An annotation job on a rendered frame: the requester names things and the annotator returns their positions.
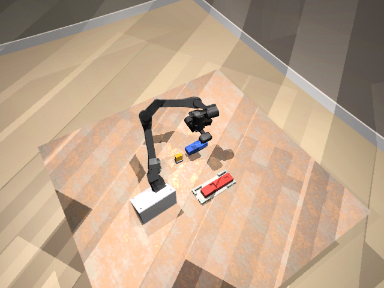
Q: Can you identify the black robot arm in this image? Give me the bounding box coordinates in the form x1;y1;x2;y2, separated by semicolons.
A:
139;97;219;193

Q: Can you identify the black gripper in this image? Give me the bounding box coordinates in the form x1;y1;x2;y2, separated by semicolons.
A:
184;116;212;144

